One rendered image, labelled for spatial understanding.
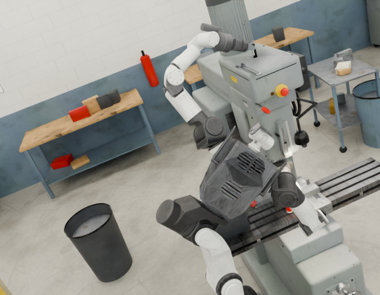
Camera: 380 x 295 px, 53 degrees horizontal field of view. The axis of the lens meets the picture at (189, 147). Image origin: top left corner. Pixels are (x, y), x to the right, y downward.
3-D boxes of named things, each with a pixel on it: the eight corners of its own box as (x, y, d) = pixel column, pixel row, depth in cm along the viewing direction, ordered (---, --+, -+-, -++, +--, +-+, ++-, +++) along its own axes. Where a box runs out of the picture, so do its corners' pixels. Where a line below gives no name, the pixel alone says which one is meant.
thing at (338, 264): (374, 330, 235) (363, 261, 209) (328, 354, 232) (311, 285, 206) (305, 250, 308) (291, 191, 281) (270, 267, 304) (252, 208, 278)
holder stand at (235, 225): (250, 228, 230) (242, 202, 222) (218, 244, 228) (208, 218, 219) (243, 218, 241) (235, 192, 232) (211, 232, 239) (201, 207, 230)
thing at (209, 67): (279, 101, 220) (271, 68, 211) (243, 116, 217) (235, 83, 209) (230, 74, 291) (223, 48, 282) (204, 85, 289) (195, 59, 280)
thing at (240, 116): (288, 133, 229) (280, 94, 218) (252, 149, 227) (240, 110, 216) (274, 123, 246) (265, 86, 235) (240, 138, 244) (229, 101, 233)
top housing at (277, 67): (306, 85, 184) (300, 53, 177) (257, 106, 181) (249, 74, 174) (264, 67, 226) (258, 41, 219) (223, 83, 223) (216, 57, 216)
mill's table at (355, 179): (397, 182, 237) (396, 171, 233) (214, 266, 224) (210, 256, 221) (372, 167, 257) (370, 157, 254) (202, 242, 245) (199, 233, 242)
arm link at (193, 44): (218, 40, 179) (199, 59, 177) (208, 41, 187) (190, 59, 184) (211, 28, 176) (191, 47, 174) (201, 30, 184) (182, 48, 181)
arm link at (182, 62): (184, 52, 183) (156, 79, 179) (188, 44, 173) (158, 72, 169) (199, 68, 184) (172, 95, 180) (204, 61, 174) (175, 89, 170)
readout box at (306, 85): (312, 87, 233) (307, 54, 224) (300, 92, 232) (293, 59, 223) (296, 80, 251) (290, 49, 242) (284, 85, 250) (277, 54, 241)
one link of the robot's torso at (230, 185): (248, 239, 157) (298, 168, 156) (180, 191, 157) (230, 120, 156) (239, 224, 186) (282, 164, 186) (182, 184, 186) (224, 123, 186)
